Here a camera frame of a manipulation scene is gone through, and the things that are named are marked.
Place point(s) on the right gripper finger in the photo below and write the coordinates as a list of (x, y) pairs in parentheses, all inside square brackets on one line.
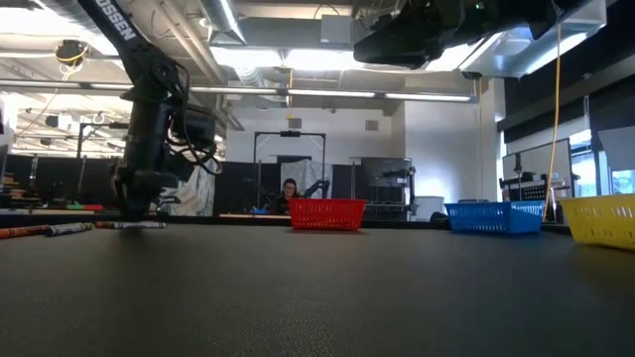
[(384, 54), (384, 37)]

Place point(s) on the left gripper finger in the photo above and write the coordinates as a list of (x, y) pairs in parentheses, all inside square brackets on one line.
[(135, 210)]

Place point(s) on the white crayon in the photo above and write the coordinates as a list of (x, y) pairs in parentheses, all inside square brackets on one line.
[(149, 225)]

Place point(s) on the orange crayon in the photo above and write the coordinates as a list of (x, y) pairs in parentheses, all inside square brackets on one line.
[(22, 232), (103, 225)]

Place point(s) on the grey crayon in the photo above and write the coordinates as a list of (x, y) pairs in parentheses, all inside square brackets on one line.
[(67, 229)]

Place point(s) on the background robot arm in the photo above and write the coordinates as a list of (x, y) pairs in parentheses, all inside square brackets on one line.
[(320, 186), (168, 200)]

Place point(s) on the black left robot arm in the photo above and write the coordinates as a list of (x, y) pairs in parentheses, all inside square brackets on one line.
[(144, 64)]

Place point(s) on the grey ceiling equipment box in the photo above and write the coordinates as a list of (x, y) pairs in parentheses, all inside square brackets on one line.
[(337, 30)]

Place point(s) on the blue white patterned curtain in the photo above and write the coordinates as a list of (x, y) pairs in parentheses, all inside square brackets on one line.
[(310, 171), (198, 198)]

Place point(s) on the black partition panel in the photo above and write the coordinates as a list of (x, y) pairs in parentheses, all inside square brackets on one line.
[(59, 173), (223, 188)]

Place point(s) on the black ceiling spotlight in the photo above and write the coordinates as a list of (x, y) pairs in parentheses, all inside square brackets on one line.
[(52, 121)]

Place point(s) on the dark shelving cabinet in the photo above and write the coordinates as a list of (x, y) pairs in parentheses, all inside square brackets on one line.
[(384, 183)]

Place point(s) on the long ceiling light strip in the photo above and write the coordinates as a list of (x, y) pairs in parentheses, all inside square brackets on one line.
[(238, 90)]

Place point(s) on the person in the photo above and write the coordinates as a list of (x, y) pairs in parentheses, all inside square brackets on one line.
[(289, 188)]

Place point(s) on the white box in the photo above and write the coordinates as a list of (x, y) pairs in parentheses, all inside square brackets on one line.
[(429, 208)]

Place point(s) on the grey display board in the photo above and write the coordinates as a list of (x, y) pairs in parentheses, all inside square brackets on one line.
[(538, 158)]

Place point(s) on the red plastic basket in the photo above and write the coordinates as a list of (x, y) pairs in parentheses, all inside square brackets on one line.
[(327, 215)]

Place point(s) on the black equipment cart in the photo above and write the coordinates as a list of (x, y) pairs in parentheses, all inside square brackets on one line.
[(533, 193)]

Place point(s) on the blue plastic basket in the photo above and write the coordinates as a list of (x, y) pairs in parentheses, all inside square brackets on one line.
[(493, 220)]

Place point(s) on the yellow plastic basket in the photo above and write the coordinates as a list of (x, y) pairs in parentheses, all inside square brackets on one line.
[(600, 223)]

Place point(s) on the black table mat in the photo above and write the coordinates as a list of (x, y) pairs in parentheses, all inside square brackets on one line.
[(496, 307)]

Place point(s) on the black camera rig frame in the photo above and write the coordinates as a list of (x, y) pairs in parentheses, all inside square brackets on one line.
[(290, 133), (115, 125)]

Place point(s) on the black table frame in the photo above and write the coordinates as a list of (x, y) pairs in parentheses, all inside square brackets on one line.
[(198, 218)]

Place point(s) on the grey wall vent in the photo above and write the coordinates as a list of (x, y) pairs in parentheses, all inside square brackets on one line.
[(294, 124), (372, 125)]

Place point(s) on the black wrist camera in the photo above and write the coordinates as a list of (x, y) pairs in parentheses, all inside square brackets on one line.
[(198, 129)]

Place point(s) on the large spiral air duct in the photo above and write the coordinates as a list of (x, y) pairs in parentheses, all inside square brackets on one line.
[(111, 49)]

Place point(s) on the rectangular metal ceiling duct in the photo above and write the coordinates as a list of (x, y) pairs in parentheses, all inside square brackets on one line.
[(585, 20)]

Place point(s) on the silver round air duct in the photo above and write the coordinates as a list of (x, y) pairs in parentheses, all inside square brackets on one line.
[(225, 20)]

